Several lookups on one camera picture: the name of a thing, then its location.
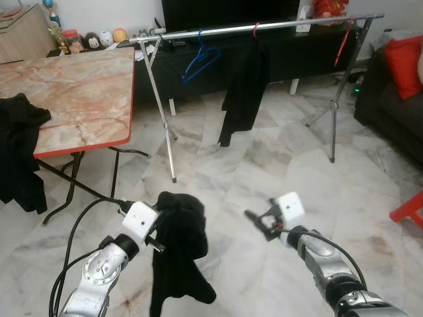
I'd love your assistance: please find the light wooden sideboard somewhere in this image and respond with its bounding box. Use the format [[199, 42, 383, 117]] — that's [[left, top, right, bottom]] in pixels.
[[0, 5, 57, 65]]

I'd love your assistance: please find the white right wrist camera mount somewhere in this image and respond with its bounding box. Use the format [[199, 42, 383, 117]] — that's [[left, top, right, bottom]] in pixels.
[[274, 192, 306, 225]]

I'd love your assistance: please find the gold trophy with blue ball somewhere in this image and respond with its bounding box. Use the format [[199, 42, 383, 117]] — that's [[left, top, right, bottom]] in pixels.
[[41, 0, 67, 55]]

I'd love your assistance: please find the red cushion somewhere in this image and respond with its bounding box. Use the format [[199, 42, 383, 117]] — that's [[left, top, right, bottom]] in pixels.
[[385, 35, 423, 100]]

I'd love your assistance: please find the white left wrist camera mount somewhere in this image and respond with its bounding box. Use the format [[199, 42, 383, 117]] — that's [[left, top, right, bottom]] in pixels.
[[120, 201, 159, 242]]

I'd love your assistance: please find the blue plastic hanger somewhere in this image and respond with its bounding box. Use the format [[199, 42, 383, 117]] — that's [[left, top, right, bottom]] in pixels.
[[182, 30, 222, 85]]

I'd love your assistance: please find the red plastic hanger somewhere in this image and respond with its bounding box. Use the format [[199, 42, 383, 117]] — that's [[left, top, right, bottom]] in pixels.
[[334, 18, 353, 67]]

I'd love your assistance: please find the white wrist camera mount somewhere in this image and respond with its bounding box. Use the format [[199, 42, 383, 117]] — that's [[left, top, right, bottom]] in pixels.
[[120, 201, 159, 242], [274, 192, 306, 225]]

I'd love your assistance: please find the black flat television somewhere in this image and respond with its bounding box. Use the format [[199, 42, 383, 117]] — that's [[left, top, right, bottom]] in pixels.
[[162, 0, 301, 34]]

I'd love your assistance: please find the black knit garment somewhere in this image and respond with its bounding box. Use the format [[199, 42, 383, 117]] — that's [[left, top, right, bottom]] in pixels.
[[149, 192, 217, 317]]

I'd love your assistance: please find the black TV cabinet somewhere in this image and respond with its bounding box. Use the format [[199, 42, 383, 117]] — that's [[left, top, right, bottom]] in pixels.
[[129, 20, 371, 116]]

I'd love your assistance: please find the black round plush toy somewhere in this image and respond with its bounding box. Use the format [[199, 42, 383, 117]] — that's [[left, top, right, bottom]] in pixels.
[[83, 32, 100, 50]]

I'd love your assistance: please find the red laughing Buddha statue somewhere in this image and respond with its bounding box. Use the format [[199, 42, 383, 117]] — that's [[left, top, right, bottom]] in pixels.
[[312, 0, 349, 18]]

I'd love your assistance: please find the marble table with red edge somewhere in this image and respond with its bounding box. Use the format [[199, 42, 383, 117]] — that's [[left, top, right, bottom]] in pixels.
[[0, 48, 151, 225]]

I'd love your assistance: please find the dark grey sofa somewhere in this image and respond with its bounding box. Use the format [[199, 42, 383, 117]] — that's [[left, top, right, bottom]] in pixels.
[[355, 50, 423, 139]]

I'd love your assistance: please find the clear jar with red lid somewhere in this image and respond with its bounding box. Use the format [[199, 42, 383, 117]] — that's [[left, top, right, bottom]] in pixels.
[[61, 30, 81, 53]]

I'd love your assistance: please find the silver clothes rack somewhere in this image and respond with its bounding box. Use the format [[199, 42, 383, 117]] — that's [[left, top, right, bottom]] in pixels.
[[129, 13, 385, 184]]

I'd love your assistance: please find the red plastic stool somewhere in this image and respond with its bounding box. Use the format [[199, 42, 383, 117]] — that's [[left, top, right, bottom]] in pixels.
[[390, 192, 423, 229]]

